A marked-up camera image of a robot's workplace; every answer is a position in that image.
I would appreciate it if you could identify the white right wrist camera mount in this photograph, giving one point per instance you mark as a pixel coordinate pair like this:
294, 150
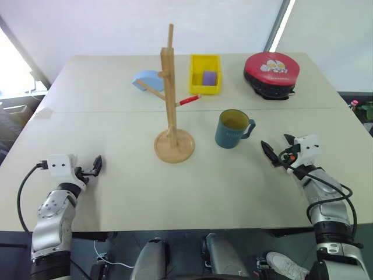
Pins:
308, 148

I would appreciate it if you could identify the white sneaker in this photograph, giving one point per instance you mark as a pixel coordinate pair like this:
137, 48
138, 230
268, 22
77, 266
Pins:
287, 265

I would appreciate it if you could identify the yellow plastic bin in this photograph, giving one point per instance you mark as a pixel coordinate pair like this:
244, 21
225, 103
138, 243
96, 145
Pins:
195, 84

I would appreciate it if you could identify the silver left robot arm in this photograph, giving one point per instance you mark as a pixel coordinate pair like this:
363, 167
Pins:
54, 221

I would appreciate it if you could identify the green plant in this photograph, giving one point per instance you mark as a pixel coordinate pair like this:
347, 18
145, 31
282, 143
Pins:
365, 111

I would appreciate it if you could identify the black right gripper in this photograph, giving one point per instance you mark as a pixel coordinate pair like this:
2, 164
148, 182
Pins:
287, 157

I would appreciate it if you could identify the wooden mug tree stand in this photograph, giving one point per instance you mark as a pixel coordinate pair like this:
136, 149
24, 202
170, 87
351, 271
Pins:
169, 96

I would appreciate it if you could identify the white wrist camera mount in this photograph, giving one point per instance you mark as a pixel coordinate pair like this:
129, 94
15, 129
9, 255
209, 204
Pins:
59, 169
308, 148

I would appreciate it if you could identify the grey rounded robot leg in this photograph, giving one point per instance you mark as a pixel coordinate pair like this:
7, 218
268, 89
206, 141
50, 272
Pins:
150, 259
224, 256

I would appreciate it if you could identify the red round cartoon case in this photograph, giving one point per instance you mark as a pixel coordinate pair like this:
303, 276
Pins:
269, 71

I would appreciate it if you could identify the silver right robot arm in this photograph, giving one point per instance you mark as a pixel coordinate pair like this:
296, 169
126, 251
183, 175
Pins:
329, 210

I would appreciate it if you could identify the blue mug with yellow inside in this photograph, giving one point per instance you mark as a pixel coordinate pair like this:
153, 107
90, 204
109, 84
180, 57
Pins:
230, 134

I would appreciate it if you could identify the light blue rounded object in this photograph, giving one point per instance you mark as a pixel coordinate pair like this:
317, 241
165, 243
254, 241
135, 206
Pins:
150, 80

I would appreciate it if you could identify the dark storage crate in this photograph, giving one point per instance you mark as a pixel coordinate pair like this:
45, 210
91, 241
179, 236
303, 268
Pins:
13, 122

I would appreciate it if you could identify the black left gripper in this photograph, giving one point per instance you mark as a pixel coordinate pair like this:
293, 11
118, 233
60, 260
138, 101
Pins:
82, 172

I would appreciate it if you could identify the purple block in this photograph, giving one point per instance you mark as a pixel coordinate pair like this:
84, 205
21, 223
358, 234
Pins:
209, 78

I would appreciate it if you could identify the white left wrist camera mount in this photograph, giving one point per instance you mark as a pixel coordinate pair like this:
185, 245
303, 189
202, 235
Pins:
59, 169

